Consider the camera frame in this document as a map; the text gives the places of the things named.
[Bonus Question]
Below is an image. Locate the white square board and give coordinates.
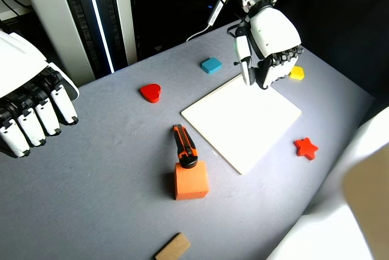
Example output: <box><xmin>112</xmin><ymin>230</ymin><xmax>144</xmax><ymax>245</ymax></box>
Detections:
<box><xmin>181</xmin><ymin>73</ymin><xmax>303</xmax><ymax>176</ymax></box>

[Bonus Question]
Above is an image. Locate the blue square block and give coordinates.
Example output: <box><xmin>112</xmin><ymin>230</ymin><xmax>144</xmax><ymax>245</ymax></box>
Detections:
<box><xmin>201</xmin><ymin>57</ymin><xmax>223</xmax><ymax>75</ymax></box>

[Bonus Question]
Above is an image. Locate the yellow block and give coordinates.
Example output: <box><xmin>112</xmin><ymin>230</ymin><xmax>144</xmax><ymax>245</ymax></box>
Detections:
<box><xmin>288</xmin><ymin>65</ymin><xmax>306</xmax><ymax>81</ymax></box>

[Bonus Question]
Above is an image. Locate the white adapter cable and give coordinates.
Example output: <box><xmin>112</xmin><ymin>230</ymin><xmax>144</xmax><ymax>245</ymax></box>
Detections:
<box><xmin>185</xmin><ymin>22</ymin><xmax>212</xmax><ymax>43</ymax></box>

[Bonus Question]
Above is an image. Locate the white adapter stick, blue plug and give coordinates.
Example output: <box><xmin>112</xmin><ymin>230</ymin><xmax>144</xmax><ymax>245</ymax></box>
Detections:
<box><xmin>207</xmin><ymin>0</ymin><xmax>235</xmax><ymax>27</ymax></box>

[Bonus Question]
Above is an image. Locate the grey table cloth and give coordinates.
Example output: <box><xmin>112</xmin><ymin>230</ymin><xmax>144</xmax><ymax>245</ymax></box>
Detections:
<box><xmin>0</xmin><ymin>19</ymin><xmax>376</xmax><ymax>260</ymax></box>

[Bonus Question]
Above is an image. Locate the red star block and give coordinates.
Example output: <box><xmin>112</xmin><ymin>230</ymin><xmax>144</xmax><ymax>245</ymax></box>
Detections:
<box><xmin>293</xmin><ymin>137</ymin><xmax>320</xmax><ymax>161</ymax></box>

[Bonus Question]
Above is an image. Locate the orange foam block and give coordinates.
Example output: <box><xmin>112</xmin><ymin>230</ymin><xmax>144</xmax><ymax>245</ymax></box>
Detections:
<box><xmin>173</xmin><ymin>161</ymin><xmax>210</xmax><ymax>201</ymax></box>

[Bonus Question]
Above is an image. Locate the white cabinet with black strips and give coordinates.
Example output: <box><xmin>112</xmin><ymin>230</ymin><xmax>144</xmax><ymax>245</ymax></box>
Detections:
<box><xmin>15</xmin><ymin>0</ymin><xmax>137</xmax><ymax>87</ymax></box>

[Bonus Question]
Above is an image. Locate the red heart block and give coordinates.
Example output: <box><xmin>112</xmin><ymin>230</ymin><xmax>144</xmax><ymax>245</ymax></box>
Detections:
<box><xmin>139</xmin><ymin>83</ymin><xmax>162</xmax><ymax>104</ymax></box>

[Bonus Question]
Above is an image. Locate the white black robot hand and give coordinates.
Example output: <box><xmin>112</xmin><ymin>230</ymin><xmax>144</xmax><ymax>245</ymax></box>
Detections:
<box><xmin>0</xmin><ymin>30</ymin><xmax>80</xmax><ymax>158</ymax></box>
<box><xmin>227</xmin><ymin>6</ymin><xmax>305</xmax><ymax>91</ymax></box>

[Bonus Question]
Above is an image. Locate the tan wooden block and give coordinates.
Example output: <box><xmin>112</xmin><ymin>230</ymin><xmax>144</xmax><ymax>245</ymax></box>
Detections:
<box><xmin>154</xmin><ymin>232</ymin><xmax>192</xmax><ymax>260</ymax></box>

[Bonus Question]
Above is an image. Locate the orange black utility knife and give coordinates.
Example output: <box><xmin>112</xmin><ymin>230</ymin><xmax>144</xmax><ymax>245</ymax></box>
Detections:
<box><xmin>172</xmin><ymin>124</ymin><xmax>199</xmax><ymax>169</ymax></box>

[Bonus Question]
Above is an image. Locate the blurred white robot body shell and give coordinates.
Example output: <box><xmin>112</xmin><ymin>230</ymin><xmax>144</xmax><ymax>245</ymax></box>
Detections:
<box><xmin>267</xmin><ymin>101</ymin><xmax>389</xmax><ymax>260</ymax></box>

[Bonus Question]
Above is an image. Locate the blurred tan panel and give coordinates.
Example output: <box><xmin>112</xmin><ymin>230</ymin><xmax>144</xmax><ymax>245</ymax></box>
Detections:
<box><xmin>342</xmin><ymin>143</ymin><xmax>389</xmax><ymax>260</ymax></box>

